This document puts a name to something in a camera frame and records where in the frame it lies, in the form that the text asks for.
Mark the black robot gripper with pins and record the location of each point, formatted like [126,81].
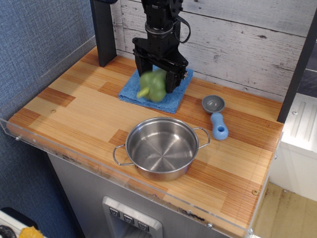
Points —
[162,51]

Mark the green toy bell pepper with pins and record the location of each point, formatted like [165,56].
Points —
[153,85]

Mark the grey scoop with blue handle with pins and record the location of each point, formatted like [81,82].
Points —
[214,105]

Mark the small stainless steel pot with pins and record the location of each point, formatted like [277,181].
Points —
[163,148]

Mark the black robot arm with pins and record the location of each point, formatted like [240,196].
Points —
[163,16]

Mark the folded blue towel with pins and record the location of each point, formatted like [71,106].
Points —
[170,102]

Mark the clear acrylic table guard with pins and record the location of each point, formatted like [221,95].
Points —
[80,118]

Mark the grey toy fridge cabinet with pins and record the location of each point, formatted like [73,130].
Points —
[85,191]

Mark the silver dispenser button panel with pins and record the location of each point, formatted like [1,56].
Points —
[127,222]

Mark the white side cabinet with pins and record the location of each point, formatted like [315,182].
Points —
[294,167]

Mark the yellow object bottom left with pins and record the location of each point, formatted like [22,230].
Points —
[30,232]

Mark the black vertical post left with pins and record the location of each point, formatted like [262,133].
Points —
[104,34]

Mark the black vertical post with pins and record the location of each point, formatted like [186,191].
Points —
[299,70]
[104,34]

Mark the black vertical post right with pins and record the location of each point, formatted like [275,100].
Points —
[299,70]

